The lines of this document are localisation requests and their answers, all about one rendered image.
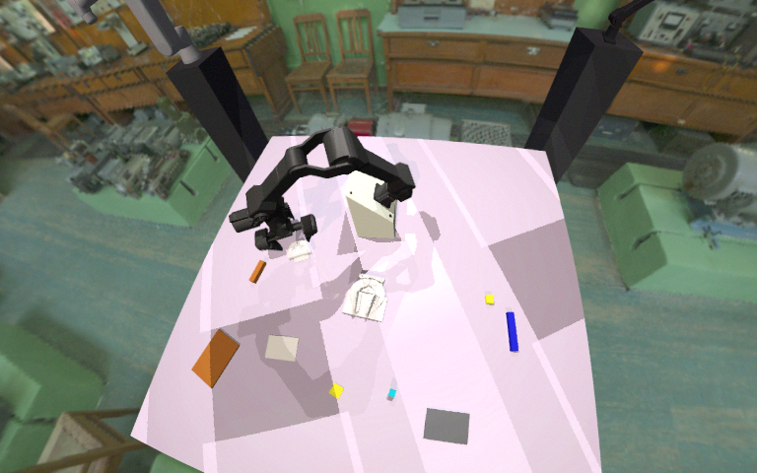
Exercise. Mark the small yellow square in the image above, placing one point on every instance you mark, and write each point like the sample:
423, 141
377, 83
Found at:
336, 390

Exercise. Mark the blue rectangular bar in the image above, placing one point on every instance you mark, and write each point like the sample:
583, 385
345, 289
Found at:
512, 331

